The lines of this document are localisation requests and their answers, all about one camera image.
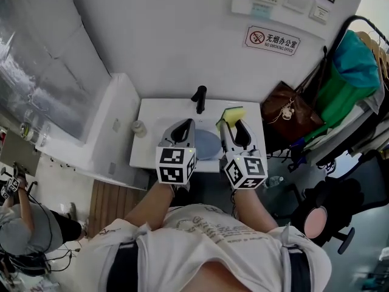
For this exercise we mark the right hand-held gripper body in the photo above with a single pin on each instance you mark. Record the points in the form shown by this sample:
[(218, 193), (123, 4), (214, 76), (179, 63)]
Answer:
[(246, 170)]

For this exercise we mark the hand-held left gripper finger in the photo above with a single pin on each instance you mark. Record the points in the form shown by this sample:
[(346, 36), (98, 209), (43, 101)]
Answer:
[(170, 132), (190, 132)]

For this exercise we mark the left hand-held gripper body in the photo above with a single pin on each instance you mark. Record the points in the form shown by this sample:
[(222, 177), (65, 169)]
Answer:
[(171, 166)]

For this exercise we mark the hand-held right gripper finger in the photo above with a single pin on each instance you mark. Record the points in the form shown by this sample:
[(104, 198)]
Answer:
[(245, 135), (224, 134)]

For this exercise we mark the blue-grey round plate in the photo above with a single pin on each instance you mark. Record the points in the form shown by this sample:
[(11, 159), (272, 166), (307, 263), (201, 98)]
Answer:
[(207, 144)]

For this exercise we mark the yellow green sponge scrubber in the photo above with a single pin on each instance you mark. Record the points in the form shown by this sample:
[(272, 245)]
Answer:
[(234, 114)]

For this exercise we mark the person's right forearm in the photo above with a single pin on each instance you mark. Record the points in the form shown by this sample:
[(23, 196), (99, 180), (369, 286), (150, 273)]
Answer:
[(253, 208)]

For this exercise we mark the person's left forearm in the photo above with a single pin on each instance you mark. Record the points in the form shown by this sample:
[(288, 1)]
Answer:
[(152, 205)]

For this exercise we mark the white ceramic sink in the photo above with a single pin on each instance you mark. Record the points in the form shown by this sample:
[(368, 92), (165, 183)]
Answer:
[(152, 151)]

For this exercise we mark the clear plastic water bottle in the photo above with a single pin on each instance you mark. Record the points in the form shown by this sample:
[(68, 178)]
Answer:
[(273, 182)]

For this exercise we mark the clear soap bottle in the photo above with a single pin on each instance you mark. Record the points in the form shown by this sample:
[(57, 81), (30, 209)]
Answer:
[(139, 129)]

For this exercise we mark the black faucet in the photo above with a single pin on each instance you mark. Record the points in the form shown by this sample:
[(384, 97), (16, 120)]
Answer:
[(200, 100)]

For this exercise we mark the brown leather bag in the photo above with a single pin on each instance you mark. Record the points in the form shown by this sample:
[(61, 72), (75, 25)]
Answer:
[(288, 114)]

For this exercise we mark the white bathtub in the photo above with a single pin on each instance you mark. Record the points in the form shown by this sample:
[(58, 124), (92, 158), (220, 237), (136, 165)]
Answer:
[(100, 132)]

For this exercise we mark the wooden slat mat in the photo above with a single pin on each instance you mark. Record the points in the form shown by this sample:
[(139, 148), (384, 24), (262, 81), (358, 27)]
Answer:
[(112, 208)]

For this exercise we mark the person's white printed shirt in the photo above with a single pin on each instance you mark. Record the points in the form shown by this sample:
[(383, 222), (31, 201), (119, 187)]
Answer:
[(212, 242)]

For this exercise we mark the green garment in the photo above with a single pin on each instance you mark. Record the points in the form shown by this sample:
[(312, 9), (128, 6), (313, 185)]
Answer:
[(340, 105)]

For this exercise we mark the black office chair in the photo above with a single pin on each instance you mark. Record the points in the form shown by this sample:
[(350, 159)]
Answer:
[(367, 178)]

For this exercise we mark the teal garment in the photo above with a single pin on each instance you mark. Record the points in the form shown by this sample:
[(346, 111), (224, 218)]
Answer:
[(355, 62)]

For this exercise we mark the black garment rack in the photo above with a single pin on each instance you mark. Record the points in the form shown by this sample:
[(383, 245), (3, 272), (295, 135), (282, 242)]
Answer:
[(340, 35)]

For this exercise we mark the silver translucent curtain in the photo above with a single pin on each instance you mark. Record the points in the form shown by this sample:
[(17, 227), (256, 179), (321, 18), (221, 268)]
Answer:
[(45, 71)]

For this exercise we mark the wooden clothes hangers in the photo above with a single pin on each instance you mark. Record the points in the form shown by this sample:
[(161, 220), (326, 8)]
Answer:
[(378, 52)]

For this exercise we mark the red white wall sign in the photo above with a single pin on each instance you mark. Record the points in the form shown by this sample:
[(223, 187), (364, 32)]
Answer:
[(272, 41)]

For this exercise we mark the pale blue wall sticker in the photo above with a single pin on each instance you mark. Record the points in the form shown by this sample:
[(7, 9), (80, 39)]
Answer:
[(261, 11)]

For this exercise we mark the small white wall switch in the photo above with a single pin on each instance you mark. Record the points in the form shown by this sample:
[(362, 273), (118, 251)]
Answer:
[(319, 12)]

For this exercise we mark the wide white wall switch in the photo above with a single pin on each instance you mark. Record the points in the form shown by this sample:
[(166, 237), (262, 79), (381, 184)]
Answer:
[(298, 1)]

